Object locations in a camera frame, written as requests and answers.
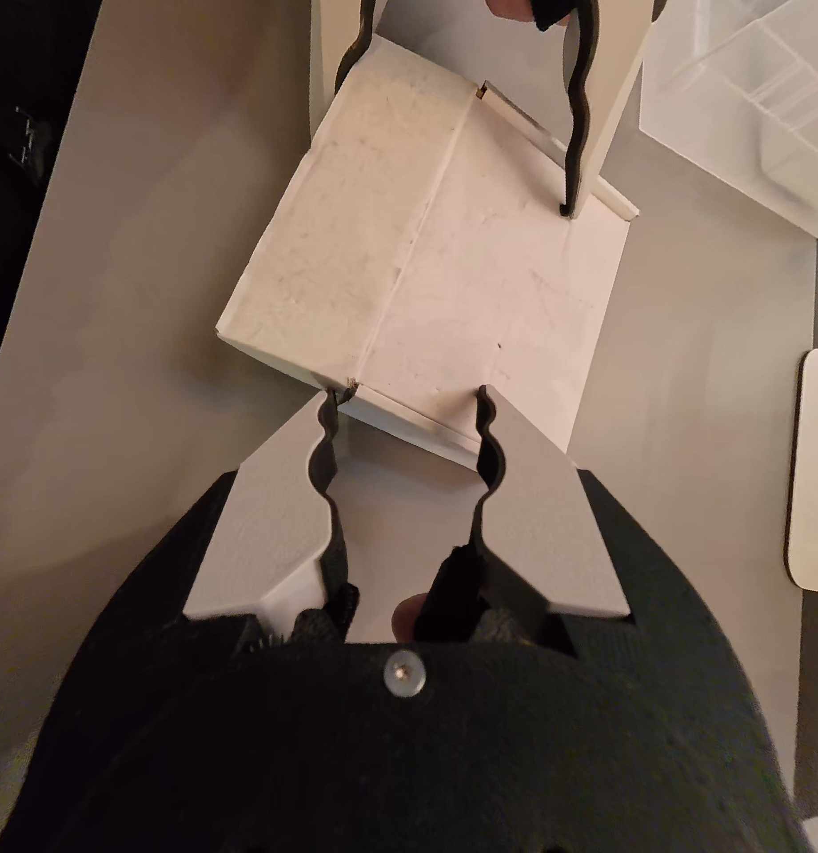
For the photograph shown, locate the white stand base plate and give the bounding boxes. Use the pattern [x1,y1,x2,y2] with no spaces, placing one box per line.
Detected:
[785,348,818,594]

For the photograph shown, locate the person's legs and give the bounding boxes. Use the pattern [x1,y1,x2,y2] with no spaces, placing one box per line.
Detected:
[0,0,103,401]

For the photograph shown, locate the clear plastic container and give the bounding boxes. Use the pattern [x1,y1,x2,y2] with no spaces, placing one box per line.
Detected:
[638,0,818,241]

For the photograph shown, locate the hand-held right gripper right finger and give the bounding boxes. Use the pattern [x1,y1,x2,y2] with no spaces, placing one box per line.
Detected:
[472,384,631,632]

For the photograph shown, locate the white cardboard box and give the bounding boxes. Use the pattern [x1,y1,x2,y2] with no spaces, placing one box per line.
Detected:
[215,33,639,461]

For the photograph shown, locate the person's right hand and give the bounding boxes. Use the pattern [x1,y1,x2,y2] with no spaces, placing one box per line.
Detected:
[391,593,428,645]

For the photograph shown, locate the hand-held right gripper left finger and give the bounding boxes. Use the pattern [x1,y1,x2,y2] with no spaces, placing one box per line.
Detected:
[182,388,350,635]

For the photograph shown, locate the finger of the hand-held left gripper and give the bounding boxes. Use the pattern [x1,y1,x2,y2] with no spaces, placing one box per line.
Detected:
[312,0,383,129]
[559,0,656,219]

